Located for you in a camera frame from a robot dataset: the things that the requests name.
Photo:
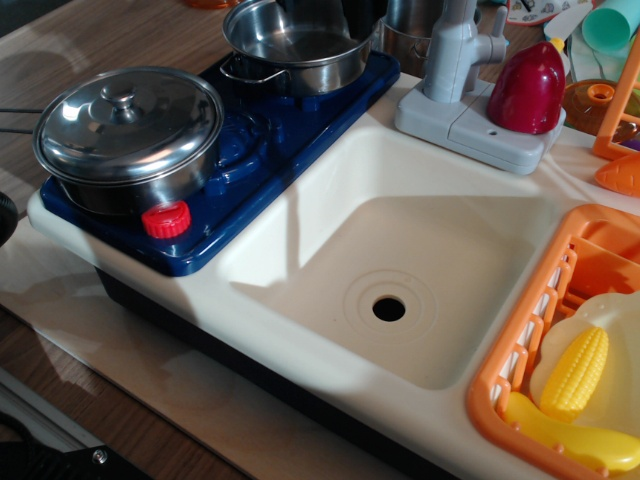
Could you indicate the steel pot with lid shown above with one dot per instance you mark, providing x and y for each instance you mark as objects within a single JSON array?
[{"x": 127, "y": 140}]

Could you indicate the dark red plastic pepper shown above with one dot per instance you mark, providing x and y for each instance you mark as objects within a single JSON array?
[{"x": 527, "y": 97}]

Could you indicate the orange upright rack frame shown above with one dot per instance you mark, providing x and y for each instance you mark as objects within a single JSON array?
[{"x": 604, "y": 145}]

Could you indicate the amber transparent pot lid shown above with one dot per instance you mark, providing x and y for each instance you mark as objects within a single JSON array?
[{"x": 586, "y": 103}]

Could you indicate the orange toy carrot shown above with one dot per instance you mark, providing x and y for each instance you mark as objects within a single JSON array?
[{"x": 621, "y": 175}]

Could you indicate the black bracket with screw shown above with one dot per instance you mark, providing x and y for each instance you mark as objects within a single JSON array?
[{"x": 28, "y": 458}]

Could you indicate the yellow toy banana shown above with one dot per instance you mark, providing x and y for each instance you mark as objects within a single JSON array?
[{"x": 601, "y": 450}]

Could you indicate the translucent cream plate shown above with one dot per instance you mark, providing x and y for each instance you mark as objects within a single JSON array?
[{"x": 615, "y": 401}]

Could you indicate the teal plastic cup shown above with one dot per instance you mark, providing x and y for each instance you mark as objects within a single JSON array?
[{"x": 610, "y": 26}]

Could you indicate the stainless steel pan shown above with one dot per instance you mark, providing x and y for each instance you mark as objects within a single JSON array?
[{"x": 287, "y": 57}]

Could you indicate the red stove knob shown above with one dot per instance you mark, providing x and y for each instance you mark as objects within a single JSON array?
[{"x": 167, "y": 221}]

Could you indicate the cream toy sink unit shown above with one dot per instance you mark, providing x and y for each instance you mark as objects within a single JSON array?
[{"x": 376, "y": 283}]

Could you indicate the yellow toy corn cob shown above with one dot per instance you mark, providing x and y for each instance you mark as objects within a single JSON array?
[{"x": 576, "y": 375}]

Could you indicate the blue toy stove top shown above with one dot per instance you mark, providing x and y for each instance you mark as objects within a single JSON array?
[{"x": 266, "y": 143}]

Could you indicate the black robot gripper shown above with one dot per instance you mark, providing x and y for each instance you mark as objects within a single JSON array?
[{"x": 354, "y": 18}]

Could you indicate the steel pot behind faucet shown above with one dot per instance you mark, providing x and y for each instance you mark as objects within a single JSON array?
[{"x": 415, "y": 32}]

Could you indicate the orange dish rack basket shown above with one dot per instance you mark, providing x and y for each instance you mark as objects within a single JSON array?
[{"x": 595, "y": 250}]

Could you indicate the grey toy faucet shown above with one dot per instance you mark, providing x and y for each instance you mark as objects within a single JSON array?
[{"x": 448, "y": 108}]

